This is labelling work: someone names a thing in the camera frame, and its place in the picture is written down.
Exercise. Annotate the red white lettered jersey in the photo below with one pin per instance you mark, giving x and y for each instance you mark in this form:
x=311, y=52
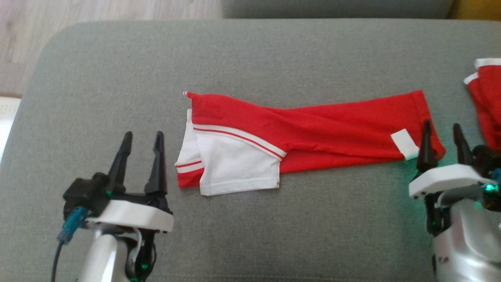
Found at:
x=313, y=133

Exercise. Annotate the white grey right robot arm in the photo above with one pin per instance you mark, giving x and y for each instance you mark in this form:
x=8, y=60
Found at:
x=469, y=243

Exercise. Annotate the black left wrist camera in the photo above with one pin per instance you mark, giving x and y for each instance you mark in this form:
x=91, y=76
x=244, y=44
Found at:
x=84, y=192

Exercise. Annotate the white rug with brown edge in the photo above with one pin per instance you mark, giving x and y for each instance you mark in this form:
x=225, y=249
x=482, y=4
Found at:
x=7, y=125

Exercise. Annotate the red white garment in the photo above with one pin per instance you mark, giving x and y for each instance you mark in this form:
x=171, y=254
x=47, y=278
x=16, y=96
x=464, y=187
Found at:
x=489, y=102

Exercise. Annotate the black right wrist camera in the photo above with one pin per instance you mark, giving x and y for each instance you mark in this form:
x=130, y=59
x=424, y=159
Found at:
x=485, y=156

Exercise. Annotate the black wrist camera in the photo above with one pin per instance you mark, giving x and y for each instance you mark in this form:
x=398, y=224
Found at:
x=84, y=192
x=485, y=156

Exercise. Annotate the wide yellow sofa back cushion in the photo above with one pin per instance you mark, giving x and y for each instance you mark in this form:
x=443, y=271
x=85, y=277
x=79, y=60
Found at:
x=477, y=8

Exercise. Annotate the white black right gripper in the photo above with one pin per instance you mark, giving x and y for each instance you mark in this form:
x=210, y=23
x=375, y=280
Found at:
x=446, y=180

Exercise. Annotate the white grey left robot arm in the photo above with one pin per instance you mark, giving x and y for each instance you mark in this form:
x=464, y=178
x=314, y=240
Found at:
x=100, y=258

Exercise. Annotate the grey sofa seat cushion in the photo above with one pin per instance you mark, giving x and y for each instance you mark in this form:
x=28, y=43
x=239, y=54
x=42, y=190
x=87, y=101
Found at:
x=254, y=235

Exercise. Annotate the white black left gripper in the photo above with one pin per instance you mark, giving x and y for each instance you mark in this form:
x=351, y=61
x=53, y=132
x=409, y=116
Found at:
x=133, y=213

